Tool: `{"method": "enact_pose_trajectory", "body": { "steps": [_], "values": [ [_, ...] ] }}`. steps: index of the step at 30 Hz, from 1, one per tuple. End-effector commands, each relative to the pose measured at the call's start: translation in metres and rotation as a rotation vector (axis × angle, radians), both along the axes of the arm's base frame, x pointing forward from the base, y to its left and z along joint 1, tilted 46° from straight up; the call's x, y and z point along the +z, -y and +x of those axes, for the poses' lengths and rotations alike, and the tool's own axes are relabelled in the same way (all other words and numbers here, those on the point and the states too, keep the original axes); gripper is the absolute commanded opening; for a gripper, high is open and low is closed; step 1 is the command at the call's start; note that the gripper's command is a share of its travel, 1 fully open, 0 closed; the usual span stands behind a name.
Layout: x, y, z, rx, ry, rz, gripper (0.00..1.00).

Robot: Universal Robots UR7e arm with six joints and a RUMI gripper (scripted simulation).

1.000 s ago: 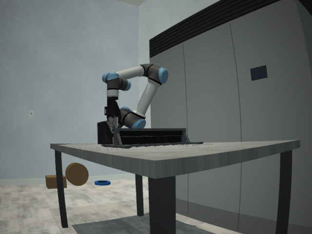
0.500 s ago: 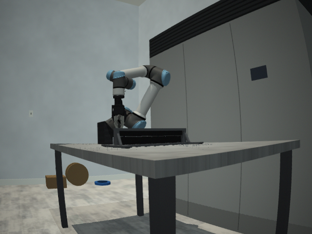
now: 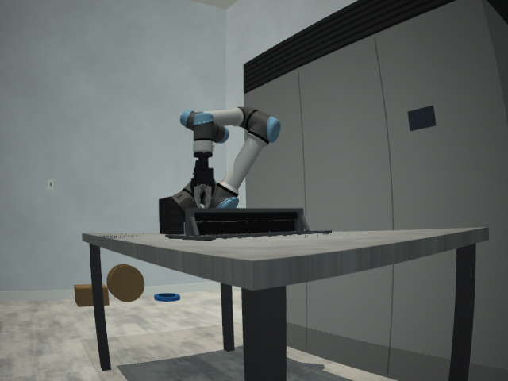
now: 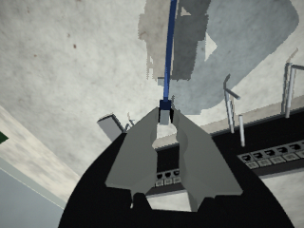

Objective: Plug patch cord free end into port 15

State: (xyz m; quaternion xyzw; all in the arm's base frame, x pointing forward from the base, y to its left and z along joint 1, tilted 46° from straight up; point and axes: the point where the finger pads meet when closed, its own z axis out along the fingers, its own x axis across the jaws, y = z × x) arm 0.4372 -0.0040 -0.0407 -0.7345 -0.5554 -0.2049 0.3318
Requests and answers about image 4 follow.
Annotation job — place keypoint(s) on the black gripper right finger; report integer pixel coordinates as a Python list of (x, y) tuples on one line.
[(208, 168)]

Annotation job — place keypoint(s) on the blue network cable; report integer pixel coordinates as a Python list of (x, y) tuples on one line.
[(169, 44)]

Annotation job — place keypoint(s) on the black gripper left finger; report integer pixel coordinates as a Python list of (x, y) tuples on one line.
[(126, 167)]

